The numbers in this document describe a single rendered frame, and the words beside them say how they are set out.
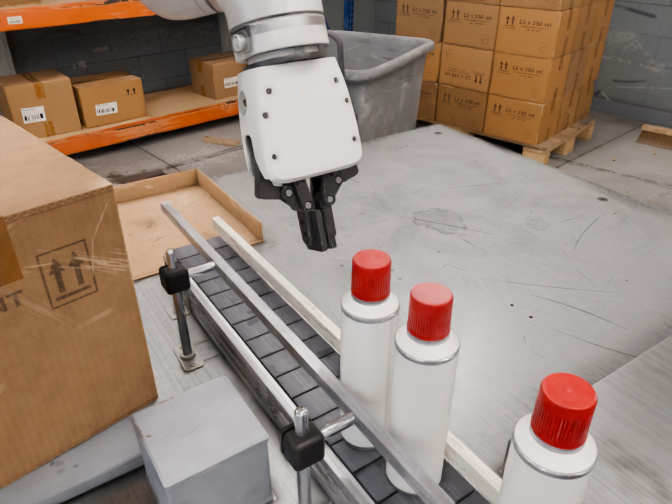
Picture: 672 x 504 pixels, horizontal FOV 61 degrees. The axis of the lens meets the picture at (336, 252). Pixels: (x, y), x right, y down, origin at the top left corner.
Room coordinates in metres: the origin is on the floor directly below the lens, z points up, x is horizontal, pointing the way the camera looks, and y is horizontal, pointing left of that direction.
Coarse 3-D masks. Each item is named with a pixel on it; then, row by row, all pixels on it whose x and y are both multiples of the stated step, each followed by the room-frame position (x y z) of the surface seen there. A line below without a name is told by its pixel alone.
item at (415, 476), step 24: (168, 216) 0.74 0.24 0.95; (192, 240) 0.66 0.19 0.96; (216, 264) 0.59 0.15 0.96; (240, 288) 0.54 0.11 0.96; (264, 312) 0.50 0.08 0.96; (288, 336) 0.45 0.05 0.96; (312, 360) 0.42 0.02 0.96; (336, 384) 0.39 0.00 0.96; (360, 408) 0.36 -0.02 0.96; (384, 432) 0.33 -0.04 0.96; (384, 456) 0.31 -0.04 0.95; (408, 456) 0.31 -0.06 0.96; (408, 480) 0.29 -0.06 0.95; (432, 480) 0.28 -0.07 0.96
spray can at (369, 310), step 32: (384, 256) 0.41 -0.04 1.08; (352, 288) 0.40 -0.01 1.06; (384, 288) 0.39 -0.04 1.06; (352, 320) 0.39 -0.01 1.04; (384, 320) 0.38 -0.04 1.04; (352, 352) 0.38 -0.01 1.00; (384, 352) 0.38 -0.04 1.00; (352, 384) 0.38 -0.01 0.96; (384, 384) 0.38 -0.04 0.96; (384, 416) 0.39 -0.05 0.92
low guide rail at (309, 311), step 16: (224, 224) 0.79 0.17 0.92; (240, 240) 0.74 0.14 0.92; (256, 256) 0.69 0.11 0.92; (272, 272) 0.65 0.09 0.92; (288, 288) 0.61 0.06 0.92; (304, 304) 0.58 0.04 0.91; (320, 320) 0.54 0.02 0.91; (336, 336) 0.51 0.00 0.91; (448, 432) 0.37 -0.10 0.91; (448, 448) 0.36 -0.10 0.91; (464, 448) 0.35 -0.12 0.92; (464, 464) 0.34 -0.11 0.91; (480, 464) 0.34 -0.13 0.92; (480, 480) 0.32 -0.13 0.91; (496, 480) 0.32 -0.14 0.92; (496, 496) 0.31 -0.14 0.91
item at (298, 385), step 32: (192, 256) 0.75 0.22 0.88; (224, 256) 0.75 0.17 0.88; (224, 288) 0.66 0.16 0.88; (256, 288) 0.66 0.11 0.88; (256, 320) 0.59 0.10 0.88; (288, 320) 0.59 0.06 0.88; (256, 352) 0.53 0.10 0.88; (288, 352) 0.53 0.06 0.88; (320, 352) 0.53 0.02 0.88; (288, 384) 0.47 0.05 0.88; (320, 416) 0.43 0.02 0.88; (352, 448) 0.38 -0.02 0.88; (384, 480) 0.35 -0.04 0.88; (448, 480) 0.35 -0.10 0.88
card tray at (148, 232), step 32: (128, 192) 1.05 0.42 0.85; (160, 192) 1.08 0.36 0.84; (192, 192) 1.08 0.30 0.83; (224, 192) 1.01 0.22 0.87; (128, 224) 0.94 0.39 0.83; (160, 224) 0.94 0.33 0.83; (192, 224) 0.94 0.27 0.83; (256, 224) 0.89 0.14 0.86; (128, 256) 0.83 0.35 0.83; (160, 256) 0.83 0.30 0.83
